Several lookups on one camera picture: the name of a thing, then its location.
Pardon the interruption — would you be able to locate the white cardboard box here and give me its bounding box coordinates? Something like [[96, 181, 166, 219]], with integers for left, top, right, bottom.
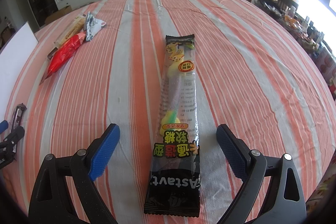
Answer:
[[0, 22, 38, 121]]

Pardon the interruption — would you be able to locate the cardboard box on floor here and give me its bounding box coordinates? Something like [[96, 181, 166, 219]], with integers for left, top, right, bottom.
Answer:
[[45, 6, 72, 25]]

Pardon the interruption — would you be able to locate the dark chocolate bar wrapper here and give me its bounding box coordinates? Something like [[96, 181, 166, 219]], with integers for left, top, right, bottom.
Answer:
[[11, 103, 27, 131]]

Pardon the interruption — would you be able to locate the red snack packet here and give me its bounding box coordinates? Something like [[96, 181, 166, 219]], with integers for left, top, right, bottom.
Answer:
[[40, 31, 86, 84]]

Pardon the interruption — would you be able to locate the striped pink tablecloth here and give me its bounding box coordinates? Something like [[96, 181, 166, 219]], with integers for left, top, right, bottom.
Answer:
[[2, 0, 335, 223]]

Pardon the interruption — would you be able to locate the brown sausage stick packet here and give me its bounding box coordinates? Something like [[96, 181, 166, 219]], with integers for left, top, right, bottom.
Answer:
[[47, 47, 58, 60]]

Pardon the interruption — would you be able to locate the beige wafer packet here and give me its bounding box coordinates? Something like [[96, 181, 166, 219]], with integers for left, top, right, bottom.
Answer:
[[54, 14, 86, 48]]

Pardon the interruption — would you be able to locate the blue white snack packet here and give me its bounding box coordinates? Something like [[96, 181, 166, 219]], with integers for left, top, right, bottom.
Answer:
[[83, 12, 106, 42]]

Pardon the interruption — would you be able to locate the black Astavt gummy packet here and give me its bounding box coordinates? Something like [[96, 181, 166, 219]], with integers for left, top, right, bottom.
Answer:
[[143, 35, 201, 218]]

